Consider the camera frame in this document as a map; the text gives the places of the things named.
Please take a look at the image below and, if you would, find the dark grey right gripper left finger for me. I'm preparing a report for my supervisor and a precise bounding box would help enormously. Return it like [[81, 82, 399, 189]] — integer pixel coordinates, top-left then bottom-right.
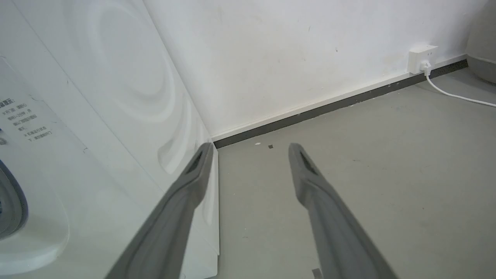
[[105, 142, 214, 279]]

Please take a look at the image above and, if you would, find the grey round object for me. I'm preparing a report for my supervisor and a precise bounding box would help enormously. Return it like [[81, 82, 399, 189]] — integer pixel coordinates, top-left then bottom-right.
[[466, 0, 496, 84]]

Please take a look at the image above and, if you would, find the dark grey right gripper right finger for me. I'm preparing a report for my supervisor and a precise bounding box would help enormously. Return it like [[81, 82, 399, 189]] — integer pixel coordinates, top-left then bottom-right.
[[288, 143, 398, 279]]

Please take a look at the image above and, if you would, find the dark grey skirting board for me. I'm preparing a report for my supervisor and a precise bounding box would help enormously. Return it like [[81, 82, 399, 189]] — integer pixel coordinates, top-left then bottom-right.
[[214, 59, 468, 149]]

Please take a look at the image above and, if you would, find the white washing machine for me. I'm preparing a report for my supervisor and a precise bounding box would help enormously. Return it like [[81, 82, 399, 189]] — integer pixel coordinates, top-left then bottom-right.
[[0, 0, 220, 279]]

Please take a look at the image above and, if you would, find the white power cable with plug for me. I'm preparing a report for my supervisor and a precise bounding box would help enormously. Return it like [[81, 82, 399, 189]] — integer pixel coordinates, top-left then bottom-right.
[[420, 60, 496, 108]]

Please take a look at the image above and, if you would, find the white wall socket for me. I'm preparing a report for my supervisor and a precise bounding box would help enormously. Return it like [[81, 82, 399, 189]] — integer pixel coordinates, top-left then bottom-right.
[[407, 45, 438, 75]]

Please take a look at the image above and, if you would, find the instruction sticker on washing machine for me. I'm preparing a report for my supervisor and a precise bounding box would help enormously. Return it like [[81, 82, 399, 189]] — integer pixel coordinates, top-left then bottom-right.
[[0, 58, 64, 146]]

